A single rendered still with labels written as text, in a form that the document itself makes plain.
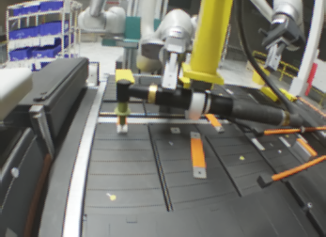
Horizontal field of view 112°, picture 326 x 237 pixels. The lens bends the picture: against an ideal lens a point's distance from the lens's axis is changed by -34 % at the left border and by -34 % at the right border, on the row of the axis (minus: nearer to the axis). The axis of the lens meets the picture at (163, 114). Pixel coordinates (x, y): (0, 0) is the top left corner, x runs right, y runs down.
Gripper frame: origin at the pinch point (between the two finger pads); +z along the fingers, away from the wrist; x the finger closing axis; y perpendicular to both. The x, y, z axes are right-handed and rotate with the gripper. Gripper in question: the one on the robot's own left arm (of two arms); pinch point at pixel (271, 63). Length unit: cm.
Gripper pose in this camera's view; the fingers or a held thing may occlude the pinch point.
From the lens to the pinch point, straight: 49.1
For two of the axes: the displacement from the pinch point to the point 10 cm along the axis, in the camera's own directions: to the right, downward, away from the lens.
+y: -8.7, -4.9, -0.1
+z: -4.9, 8.7, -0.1
